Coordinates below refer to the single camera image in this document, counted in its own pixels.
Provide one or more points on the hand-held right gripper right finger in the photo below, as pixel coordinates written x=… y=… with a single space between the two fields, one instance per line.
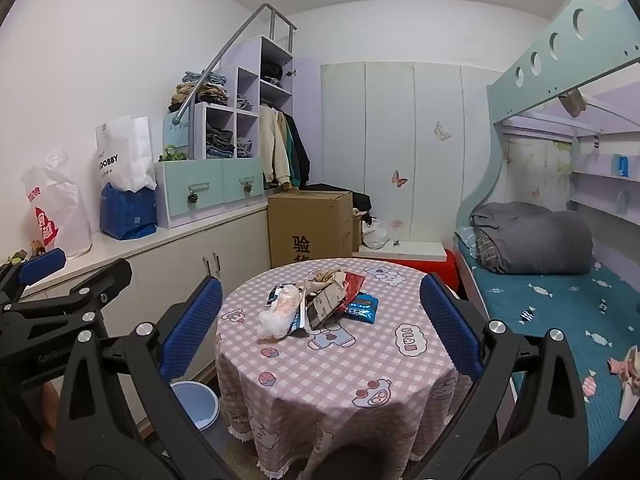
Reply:
x=450 y=325

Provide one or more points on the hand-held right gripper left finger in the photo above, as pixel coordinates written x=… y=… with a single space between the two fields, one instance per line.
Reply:
x=192 y=330

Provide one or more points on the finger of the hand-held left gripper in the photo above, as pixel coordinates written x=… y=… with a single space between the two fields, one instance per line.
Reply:
x=42 y=264
x=102 y=280

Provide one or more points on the light blue plastic bin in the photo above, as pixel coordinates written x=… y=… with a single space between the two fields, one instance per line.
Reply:
x=200 y=400

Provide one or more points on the white blue snack wrapper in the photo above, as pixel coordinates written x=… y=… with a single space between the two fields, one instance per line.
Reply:
x=276 y=294

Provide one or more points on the torn cardboard packaging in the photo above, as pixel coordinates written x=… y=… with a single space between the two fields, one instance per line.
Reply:
x=320 y=305

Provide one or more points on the brown paper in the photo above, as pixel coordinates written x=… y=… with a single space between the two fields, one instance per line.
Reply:
x=327 y=276

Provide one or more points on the person's left forearm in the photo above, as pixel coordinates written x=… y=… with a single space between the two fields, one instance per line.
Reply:
x=42 y=405

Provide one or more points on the white plastic bag red print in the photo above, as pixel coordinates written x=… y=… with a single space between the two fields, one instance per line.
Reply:
x=60 y=210

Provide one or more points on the red box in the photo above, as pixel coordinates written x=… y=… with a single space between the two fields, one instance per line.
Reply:
x=435 y=267

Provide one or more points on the low white cabinet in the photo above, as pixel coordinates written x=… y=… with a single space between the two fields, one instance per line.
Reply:
x=165 y=260

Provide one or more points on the blue bag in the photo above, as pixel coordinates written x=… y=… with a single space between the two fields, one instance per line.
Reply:
x=127 y=212

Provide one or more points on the light blue checked pillow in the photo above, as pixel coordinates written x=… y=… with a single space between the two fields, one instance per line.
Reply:
x=465 y=240

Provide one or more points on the white board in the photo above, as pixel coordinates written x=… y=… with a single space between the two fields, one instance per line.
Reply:
x=405 y=251

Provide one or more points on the blue printed bedsheet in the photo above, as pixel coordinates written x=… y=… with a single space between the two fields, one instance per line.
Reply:
x=550 y=310

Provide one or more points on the round table pink checked tablecloth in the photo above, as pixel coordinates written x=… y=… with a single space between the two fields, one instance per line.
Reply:
x=360 y=375

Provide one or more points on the red snack wrapper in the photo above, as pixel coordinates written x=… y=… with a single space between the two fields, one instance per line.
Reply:
x=355 y=284

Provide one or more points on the faded pink butterfly sticker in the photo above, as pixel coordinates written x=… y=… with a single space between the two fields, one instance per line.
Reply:
x=397 y=222

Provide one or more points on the pine cone ornament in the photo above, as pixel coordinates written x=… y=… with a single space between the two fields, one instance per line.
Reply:
x=247 y=187
x=192 y=199

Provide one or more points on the grey blanket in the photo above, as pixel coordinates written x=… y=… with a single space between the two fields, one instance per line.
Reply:
x=535 y=235

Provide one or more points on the white paper bag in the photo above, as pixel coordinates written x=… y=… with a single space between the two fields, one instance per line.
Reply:
x=125 y=155

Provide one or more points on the green ornament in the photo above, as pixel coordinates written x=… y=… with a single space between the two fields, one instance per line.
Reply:
x=172 y=152

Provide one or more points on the stair cabinet with mint drawers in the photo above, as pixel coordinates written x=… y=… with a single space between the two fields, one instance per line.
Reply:
x=210 y=180

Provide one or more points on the black clothes heap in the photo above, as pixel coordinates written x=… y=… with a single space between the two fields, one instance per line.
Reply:
x=362 y=205

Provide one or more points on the red butterfly sticker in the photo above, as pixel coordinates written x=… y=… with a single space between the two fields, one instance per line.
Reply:
x=398 y=178

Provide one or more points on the large cardboard box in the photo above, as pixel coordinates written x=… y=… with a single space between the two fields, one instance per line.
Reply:
x=310 y=225

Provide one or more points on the white wardrobe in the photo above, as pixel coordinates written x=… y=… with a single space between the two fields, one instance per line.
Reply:
x=415 y=160

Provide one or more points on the dark grey folded jeans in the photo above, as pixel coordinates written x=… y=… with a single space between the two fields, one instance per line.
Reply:
x=220 y=140

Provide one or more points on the grey folded clothes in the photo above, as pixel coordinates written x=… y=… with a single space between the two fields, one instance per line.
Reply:
x=246 y=147

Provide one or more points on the pale butterfly sticker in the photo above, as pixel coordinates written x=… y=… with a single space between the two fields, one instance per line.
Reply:
x=442 y=132

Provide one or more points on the cream hanging jacket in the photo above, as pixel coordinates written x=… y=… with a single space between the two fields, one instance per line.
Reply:
x=272 y=145

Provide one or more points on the black hanging jacket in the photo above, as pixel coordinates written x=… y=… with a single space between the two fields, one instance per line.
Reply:
x=302 y=157

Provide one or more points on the green hanging jacket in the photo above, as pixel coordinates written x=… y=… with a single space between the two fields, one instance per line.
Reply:
x=292 y=150

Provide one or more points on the beige blue folded clothes pile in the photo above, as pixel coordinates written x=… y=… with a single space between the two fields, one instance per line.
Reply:
x=197 y=90

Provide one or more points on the small blue box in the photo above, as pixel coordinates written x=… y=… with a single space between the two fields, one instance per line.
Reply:
x=623 y=165

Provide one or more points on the black folded clothes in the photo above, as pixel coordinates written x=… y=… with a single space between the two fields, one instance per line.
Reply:
x=272 y=72

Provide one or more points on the grey metal handrail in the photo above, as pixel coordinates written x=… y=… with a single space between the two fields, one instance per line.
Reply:
x=235 y=40

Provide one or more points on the mint bunk bed frame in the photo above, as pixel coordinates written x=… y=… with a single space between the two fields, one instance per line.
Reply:
x=545 y=55

